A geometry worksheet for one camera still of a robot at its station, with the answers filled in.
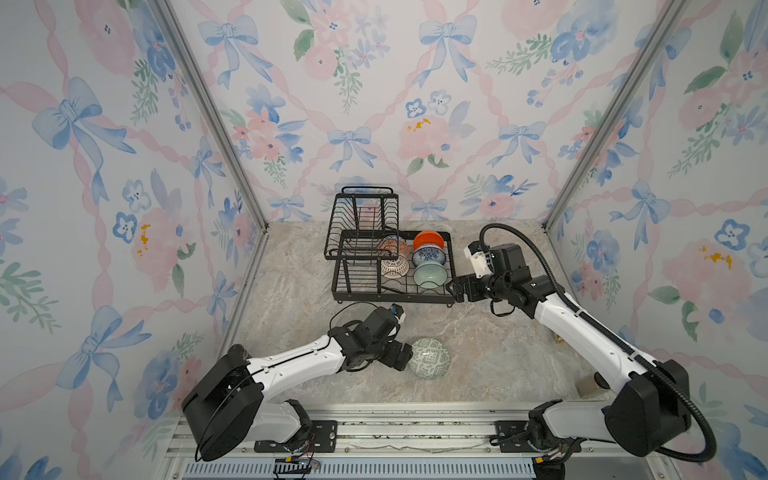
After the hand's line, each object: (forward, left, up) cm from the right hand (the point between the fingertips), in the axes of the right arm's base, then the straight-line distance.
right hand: (460, 280), depth 83 cm
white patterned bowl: (+15, +18, -14) cm, 27 cm away
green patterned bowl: (-16, +8, -17) cm, 24 cm away
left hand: (-15, +16, -11) cm, 25 cm away
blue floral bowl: (+20, +6, -13) cm, 25 cm away
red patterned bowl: (+24, +19, -12) cm, 33 cm away
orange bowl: (+24, +6, -9) cm, 27 cm away
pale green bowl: (+11, +7, -13) cm, 18 cm away
